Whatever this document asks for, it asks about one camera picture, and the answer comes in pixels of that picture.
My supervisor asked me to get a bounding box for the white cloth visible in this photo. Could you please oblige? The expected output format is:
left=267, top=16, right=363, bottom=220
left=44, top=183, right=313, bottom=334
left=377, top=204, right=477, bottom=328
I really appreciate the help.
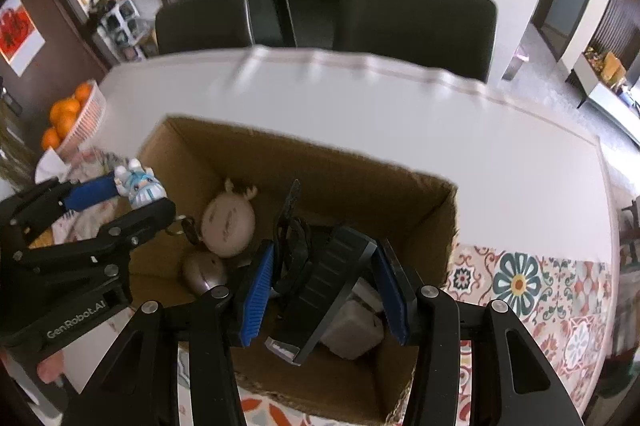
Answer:
left=35, top=149, right=72, bottom=185

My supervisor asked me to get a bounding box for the round white deer gadget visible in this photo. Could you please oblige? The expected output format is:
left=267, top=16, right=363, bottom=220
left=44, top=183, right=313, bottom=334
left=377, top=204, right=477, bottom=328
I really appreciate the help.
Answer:
left=201, top=179, right=259, bottom=258

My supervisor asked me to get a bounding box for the brown entrance door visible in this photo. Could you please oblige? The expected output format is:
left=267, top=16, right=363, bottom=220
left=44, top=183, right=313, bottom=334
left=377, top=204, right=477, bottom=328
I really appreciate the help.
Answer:
left=0, top=0, right=112, bottom=107

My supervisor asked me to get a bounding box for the large dark dining chair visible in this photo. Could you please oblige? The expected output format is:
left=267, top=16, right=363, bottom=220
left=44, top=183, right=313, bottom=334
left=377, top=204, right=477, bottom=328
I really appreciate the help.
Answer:
left=332, top=0, right=498, bottom=83

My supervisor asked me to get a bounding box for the white plastic case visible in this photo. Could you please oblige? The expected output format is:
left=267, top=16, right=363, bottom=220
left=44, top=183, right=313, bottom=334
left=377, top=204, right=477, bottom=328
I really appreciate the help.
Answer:
left=320, top=281, right=387, bottom=360

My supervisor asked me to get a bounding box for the black cord bundle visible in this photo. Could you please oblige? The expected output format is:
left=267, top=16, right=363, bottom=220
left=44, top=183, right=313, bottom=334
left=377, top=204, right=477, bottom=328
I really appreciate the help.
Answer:
left=272, top=179, right=323, bottom=299

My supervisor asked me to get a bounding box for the pile of oranges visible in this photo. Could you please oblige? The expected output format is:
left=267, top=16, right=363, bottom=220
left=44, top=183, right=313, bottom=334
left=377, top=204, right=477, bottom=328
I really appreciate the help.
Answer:
left=41, top=84, right=94, bottom=151

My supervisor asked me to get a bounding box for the blue white figurine keychain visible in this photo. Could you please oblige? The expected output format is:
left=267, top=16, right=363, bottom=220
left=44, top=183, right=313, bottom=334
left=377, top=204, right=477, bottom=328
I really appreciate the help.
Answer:
left=114, top=159, right=198, bottom=247

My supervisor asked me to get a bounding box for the brown cardboard box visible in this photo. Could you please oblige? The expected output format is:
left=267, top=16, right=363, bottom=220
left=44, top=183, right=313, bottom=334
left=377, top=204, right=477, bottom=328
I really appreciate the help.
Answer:
left=127, top=116, right=459, bottom=425

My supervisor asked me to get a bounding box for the black rectangular device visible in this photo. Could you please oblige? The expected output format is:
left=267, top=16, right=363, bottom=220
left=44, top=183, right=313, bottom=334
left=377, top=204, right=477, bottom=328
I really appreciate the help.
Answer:
left=265, top=226, right=379, bottom=366

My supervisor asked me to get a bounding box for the white slatted fruit basket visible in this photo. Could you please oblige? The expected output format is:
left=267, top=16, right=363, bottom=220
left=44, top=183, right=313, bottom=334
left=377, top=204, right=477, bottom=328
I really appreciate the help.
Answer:
left=54, top=79, right=107, bottom=153

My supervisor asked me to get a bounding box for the patterned tile table mat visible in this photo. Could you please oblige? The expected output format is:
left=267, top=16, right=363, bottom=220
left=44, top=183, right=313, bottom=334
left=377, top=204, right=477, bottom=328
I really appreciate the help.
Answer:
left=50, top=146, right=614, bottom=426

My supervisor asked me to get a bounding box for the white shoe rack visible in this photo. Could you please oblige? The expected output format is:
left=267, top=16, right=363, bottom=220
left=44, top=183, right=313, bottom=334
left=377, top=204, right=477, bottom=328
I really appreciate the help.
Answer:
left=97, top=0, right=142, bottom=58

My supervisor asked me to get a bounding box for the small dark dining chair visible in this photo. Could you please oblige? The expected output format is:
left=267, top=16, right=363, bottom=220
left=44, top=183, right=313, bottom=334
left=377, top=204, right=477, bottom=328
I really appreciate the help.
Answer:
left=155, top=0, right=255, bottom=55

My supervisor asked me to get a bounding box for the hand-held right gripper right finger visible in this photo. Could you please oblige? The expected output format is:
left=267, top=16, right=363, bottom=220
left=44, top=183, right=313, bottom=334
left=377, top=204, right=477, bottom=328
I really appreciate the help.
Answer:
left=375, top=239, right=586, bottom=426

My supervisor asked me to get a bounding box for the round silver gadget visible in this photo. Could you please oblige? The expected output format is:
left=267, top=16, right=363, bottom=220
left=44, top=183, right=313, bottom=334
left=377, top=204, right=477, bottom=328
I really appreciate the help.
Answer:
left=182, top=251, right=229, bottom=298

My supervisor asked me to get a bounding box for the white television cabinet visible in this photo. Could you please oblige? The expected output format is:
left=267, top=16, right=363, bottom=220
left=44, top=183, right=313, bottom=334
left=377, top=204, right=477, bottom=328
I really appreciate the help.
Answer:
left=565, top=51, right=640, bottom=143

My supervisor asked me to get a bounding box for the grey trash bin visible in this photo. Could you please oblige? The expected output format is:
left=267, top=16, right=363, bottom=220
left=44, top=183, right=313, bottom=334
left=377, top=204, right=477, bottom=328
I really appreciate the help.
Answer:
left=502, top=44, right=531, bottom=82

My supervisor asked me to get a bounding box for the red paper decoration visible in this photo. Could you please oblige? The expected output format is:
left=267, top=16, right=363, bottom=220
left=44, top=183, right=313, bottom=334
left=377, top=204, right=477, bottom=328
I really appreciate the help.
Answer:
left=0, top=0, right=46, bottom=75

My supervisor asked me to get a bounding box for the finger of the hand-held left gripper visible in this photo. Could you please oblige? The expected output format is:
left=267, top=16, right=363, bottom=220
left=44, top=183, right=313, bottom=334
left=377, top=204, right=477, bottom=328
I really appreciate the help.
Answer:
left=10, top=199, right=177, bottom=268
left=0, top=176, right=123, bottom=232

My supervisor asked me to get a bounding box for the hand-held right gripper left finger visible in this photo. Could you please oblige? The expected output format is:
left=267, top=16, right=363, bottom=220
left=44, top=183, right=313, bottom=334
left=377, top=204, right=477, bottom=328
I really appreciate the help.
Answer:
left=60, top=242, right=276, bottom=426

